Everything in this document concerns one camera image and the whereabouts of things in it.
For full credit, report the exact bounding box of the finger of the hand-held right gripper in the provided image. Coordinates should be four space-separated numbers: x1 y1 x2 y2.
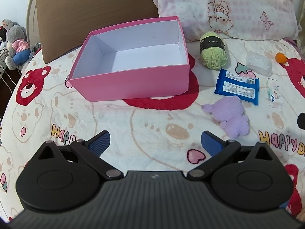
297 113 305 131

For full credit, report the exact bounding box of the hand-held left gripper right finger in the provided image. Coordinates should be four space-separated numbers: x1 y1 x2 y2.
187 130 274 179

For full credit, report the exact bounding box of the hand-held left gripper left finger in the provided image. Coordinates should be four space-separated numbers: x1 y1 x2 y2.
31 130 124 179

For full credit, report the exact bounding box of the purple plush toy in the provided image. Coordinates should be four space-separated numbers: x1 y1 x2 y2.
201 95 250 139

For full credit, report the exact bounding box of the small white tissue packet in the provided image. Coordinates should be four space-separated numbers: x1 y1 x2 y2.
266 78 283 108

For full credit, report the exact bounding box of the blue wet wipes packet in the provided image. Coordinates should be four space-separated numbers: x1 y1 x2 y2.
214 68 261 106

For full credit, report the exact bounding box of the pink cardboard box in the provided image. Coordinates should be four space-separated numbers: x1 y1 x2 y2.
65 16 190 102

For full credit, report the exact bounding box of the orange ball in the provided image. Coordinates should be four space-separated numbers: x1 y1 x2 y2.
275 52 287 64

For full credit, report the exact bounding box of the clear plastic box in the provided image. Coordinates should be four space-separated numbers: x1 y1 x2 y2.
245 51 273 77

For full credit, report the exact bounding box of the green yarn ball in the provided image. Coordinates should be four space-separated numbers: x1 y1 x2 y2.
200 31 228 70

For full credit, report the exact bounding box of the bear printed blanket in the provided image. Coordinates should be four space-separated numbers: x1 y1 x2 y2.
0 29 305 222

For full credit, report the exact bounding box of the purple bed sheet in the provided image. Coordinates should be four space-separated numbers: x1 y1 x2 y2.
283 38 301 53

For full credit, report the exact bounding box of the golden curtain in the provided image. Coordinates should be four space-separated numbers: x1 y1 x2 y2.
295 5 305 50

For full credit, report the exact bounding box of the brown pillow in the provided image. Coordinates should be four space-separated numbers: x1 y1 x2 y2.
36 0 160 64

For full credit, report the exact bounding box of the pink patterned pillow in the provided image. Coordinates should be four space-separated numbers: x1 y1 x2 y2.
143 0 299 44

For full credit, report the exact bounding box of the beige headboard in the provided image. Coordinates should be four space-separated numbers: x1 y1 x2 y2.
26 0 48 44

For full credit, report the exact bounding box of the small grey plush toy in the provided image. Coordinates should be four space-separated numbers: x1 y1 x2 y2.
0 19 11 52

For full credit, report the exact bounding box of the white cable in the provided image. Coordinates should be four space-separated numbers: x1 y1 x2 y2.
0 62 18 93

